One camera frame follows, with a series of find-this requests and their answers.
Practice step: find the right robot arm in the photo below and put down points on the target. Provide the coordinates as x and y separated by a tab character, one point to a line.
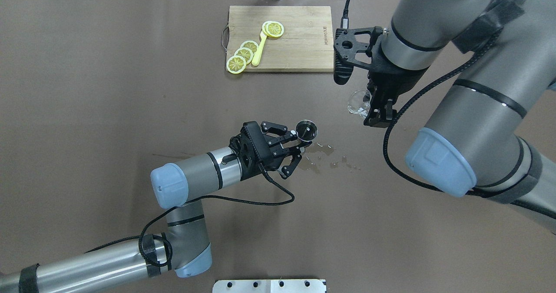
469	144

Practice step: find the end lemon slice in row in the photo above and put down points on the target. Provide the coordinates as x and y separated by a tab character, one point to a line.
236	64

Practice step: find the clear glass measuring cup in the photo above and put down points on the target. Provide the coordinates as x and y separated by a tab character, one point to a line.
359	103

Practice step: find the lemon slice on knife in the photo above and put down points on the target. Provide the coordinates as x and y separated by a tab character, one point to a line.
273	29

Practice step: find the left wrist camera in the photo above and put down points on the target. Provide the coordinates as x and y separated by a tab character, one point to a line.
249	149

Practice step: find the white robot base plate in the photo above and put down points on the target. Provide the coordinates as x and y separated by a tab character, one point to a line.
271	286

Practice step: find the wooden cutting board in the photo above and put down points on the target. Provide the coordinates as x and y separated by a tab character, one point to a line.
305	46

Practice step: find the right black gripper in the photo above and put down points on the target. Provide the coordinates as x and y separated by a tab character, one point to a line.
392	81

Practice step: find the middle lemon slice in row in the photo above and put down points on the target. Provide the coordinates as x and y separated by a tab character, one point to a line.
246	53

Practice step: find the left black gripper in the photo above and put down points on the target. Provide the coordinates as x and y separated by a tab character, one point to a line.
266	151

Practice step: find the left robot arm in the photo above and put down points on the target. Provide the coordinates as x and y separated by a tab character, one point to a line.
177	240

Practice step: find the steel double jigger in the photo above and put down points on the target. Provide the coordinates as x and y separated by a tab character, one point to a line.
306	131

